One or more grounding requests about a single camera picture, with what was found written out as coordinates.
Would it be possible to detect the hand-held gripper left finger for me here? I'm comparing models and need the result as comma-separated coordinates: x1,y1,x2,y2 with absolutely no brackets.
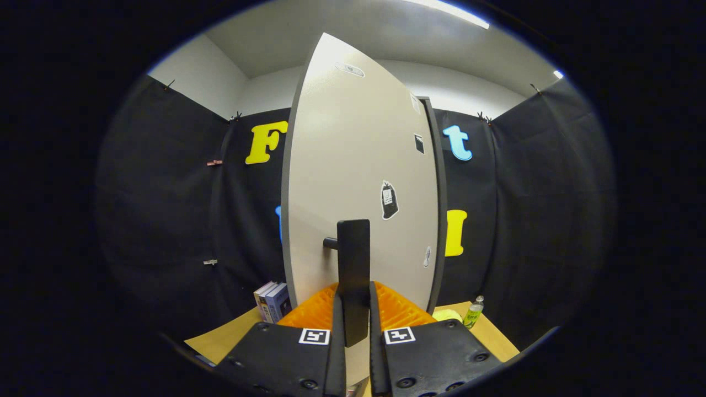
218,282,347,397

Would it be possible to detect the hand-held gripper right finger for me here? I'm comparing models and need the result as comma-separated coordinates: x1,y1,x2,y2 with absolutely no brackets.
368,281,502,397

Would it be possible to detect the black door handle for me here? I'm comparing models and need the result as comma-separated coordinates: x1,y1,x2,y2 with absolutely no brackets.
323,219,371,348

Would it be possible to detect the grey shoe cabinet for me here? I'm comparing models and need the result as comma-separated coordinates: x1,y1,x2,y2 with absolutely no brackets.
418,96,448,313

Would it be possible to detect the beige shoe cabinet door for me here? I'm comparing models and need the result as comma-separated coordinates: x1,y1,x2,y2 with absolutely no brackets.
280,32,441,388

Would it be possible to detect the blue book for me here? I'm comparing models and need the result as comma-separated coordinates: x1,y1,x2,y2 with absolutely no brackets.
266,283,292,324

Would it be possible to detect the white book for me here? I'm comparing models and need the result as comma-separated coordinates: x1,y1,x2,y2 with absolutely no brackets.
254,281,274,321

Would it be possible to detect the green label bottle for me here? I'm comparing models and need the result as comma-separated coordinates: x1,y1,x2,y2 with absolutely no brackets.
463,296,485,330

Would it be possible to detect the black backdrop cloth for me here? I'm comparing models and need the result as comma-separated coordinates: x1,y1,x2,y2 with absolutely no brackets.
94,74,617,353

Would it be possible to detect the long ceiling light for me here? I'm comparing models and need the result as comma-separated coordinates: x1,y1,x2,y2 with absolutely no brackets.
408,0,490,30

